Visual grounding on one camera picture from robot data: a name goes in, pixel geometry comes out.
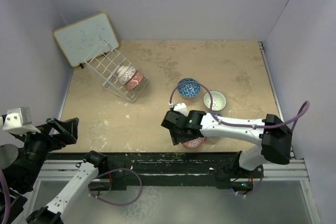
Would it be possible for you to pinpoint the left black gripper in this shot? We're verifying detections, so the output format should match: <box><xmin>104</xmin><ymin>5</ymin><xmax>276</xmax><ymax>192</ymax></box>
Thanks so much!
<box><xmin>14</xmin><ymin>116</ymin><xmax>78</xmax><ymax>188</ymax></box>

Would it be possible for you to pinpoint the red white patterned bowl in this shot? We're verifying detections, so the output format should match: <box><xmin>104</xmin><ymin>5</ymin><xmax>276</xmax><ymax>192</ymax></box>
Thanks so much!
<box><xmin>182</xmin><ymin>137</ymin><xmax>205</xmax><ymax>149</ymax></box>

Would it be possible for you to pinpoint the dark blue triangle bowl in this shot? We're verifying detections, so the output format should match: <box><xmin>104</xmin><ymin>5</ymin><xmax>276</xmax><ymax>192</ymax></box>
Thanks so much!
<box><xmin>177</xmin><ymin>78</ymin><xmax>201</xmax><ymax>98</ymax></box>

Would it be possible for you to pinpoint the pink red patterned bowl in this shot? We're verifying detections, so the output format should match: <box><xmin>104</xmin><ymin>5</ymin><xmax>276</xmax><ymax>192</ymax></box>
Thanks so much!
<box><xmin>124</xmin><ymin>71</ymin><xmax>144</xmax><ymax>90</ymax></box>

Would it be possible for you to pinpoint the brown white patterned bowl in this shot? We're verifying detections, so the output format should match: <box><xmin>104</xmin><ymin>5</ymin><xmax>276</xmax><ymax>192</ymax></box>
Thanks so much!
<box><xmin>117</xmin><ymin>65</ymin><xmax>137</xmax><ymax>85</ymax></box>

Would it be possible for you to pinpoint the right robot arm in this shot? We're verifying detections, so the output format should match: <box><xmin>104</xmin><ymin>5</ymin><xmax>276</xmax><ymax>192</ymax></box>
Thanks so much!
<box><xmin>161</xmin><ymin>110</ymin><xmax>292</xmax><ymax>177</ymax></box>

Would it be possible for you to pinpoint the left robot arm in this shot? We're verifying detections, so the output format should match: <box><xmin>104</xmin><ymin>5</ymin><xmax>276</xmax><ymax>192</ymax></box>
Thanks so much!
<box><xmin>1</xmin><ymin>112</ymin><xmax>108</xmax><ymax>223</ymax></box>

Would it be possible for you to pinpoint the green white patterned bowl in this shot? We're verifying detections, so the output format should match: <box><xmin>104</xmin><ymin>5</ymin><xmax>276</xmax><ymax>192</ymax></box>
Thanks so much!
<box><xmin>203</xmin><ymin>90</ymin><xmax>227</xmax><ymax>111</ymax></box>

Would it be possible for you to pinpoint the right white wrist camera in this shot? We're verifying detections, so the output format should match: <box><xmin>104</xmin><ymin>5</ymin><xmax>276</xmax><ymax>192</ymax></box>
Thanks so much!
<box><xmin>169</xmin><ymin>103</ymin><xmax>188</xmax><ymax>116</ymax></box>

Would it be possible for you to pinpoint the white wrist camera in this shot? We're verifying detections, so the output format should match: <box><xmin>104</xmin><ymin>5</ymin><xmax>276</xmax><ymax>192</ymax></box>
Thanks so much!
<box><xmin>169</xmin><ymin>103</ymin><xmax>188</xmax><ymax>116</ymax></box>
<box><xmin>1</xmin><ymin>106</ymin><xmax>41</xmax><ymax>135</ymax></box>

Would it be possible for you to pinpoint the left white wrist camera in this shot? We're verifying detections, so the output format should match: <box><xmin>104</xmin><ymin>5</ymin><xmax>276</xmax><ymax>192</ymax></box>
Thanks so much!
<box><xmin>1</xmin><ymin>106</ymin><xmax>41</xmax><ymax>135</ymax></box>

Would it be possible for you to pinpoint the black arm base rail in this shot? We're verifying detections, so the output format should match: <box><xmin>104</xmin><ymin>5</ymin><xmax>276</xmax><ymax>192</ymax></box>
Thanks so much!
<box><xmin>51</xmin><ymin>152</ymin><xmax>292</xmax><ymax>190</ymax></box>

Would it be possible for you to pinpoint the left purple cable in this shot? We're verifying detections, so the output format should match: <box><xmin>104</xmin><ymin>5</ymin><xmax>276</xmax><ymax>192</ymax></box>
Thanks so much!
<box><xmin>0</xmin><ymin>168</ymin><xmax>144</xmax><ymax>224</ymax></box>

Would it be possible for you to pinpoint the white wire dish rack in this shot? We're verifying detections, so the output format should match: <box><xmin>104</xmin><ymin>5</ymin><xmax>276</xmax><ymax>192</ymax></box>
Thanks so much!
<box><xmin>84</xmin><ymin>40</ymin><xmax>149</xmax><ymax>102</ymax></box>

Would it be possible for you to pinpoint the whiteboard with wooden frame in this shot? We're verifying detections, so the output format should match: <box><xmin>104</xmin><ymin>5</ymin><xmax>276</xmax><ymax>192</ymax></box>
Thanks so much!
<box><xmin>53</xmin><ymin>12</ymin><xmax>119</xmax><ymax>67</ymax></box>

